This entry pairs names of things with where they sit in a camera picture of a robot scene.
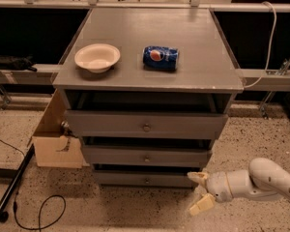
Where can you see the grey middle drawer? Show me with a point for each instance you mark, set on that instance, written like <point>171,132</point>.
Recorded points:
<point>146,156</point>

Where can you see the metal guard rail frame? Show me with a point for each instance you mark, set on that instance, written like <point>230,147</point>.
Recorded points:
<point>274,79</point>

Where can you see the black metal bar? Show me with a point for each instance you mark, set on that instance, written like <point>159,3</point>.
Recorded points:
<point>15,177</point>

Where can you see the grey drawer cabinet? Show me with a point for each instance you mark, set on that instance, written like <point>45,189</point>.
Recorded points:
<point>147,92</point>

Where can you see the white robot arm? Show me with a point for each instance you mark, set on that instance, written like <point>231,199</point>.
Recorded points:
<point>264,180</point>

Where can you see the grey drawer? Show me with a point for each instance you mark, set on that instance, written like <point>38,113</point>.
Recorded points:
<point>148,179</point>
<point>146,156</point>
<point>146,124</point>

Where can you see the blue pepsi can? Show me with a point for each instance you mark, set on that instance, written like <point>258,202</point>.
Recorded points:
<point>160,57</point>

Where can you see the cardboard box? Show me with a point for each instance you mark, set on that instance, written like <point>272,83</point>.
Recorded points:
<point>54,145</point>

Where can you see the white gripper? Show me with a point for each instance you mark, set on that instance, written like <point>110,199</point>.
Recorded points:
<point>217,186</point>

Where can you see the white paper bowl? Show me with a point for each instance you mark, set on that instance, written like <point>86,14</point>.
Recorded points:
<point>97,57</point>

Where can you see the grey top drawer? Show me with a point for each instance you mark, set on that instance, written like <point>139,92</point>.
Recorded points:
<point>146,124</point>

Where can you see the grey bottom drawer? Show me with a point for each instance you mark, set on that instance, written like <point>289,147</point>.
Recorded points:
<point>148,179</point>

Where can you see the black cloth on rail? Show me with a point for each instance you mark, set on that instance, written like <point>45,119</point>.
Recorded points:
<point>16,63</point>

